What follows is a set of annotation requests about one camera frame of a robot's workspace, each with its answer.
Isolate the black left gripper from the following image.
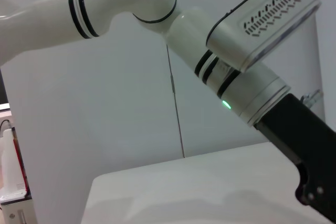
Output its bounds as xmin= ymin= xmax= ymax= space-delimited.
xmin=254 ymin=93 xmax=336 ymax=224

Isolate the clear left gripper connector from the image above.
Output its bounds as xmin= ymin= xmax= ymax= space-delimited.
xmin=300 ymin=90 xmax=323 ymax=108

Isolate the white stand with red strip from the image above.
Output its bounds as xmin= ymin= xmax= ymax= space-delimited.
xmin=0 ymin=126 xmax=29 ymax=200

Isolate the white cabinet box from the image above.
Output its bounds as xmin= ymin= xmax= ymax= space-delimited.
xmin=0 ymin=197 xmax=37 ymax=224

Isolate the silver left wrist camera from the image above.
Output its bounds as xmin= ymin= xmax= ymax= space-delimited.
xmin=205 ymin=0 xmax=322 ymax=73

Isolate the dark cable on stand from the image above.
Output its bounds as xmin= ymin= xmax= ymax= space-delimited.
xmin=0 ymin=119 xmax=14 ymax=137

